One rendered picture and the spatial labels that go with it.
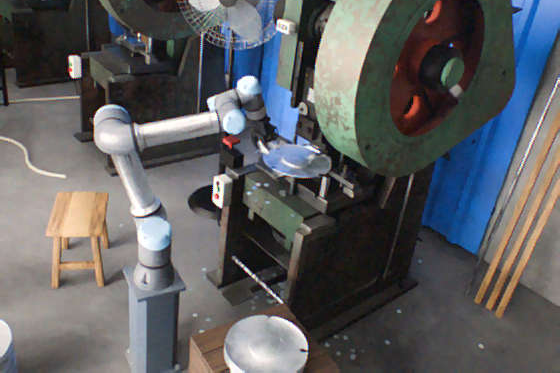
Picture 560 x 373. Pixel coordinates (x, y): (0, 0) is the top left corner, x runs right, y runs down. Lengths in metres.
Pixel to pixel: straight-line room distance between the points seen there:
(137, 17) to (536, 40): 2.08
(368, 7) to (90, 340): 1.77
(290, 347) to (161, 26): 1.99
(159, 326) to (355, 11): 1.34
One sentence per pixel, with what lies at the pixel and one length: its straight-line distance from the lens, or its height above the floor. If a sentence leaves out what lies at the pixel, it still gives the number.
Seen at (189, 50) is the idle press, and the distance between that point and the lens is 3.61.
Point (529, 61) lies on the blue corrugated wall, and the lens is 2.99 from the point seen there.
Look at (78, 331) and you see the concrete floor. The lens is 2.57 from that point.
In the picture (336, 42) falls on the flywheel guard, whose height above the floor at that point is 1.42.
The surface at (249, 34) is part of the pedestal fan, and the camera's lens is 2.84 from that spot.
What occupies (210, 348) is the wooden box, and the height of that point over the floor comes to 0.35.
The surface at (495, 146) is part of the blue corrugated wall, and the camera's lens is 3.14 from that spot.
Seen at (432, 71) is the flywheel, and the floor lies 1.33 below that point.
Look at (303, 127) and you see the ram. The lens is 2.22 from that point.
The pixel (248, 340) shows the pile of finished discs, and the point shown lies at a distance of 1.98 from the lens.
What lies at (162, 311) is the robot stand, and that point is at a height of 0.35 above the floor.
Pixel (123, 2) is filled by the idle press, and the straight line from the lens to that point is 3.10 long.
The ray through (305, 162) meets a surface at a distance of 2.26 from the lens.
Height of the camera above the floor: 1.81
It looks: 27 degrees down
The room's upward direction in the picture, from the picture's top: 8 degrees clockwise
